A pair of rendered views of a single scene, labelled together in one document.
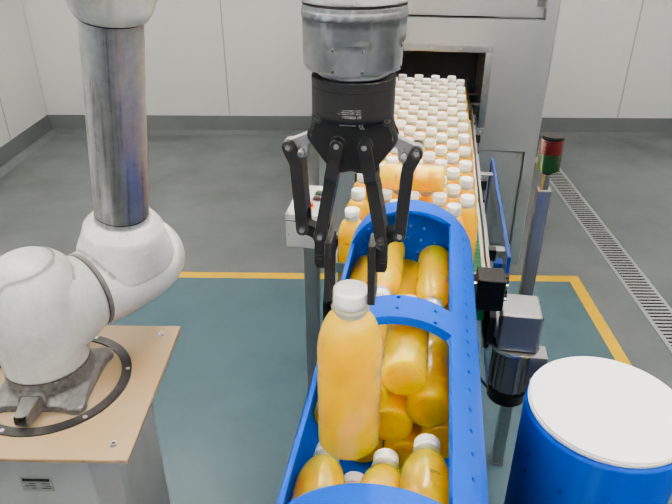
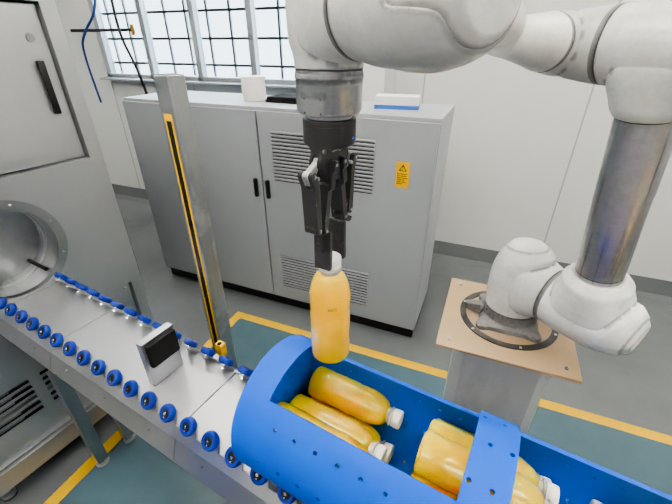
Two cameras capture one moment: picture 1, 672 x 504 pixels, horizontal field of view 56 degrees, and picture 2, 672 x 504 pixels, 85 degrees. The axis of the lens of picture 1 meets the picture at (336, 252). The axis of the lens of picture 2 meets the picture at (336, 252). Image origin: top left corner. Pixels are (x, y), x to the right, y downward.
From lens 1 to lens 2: 0.92 m
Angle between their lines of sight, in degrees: 92
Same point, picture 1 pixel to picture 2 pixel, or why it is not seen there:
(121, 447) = (446, 341)
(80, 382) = (496, 321)
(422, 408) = not seen: hidden behind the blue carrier
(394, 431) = not seen: hidden behind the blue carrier
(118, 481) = (459, 371)
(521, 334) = not seen: outside the picture
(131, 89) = (615, 174)
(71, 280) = (528, 270)
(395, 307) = (491, 444)
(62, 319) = (505, 281)
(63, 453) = (445, 321)
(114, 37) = (616, 127)
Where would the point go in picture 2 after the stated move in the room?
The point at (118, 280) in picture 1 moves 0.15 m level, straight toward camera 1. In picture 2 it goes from (550, 298) to (493, 298)
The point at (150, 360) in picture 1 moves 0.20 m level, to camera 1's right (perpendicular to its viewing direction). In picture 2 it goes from (532, 360) to (538, 419)
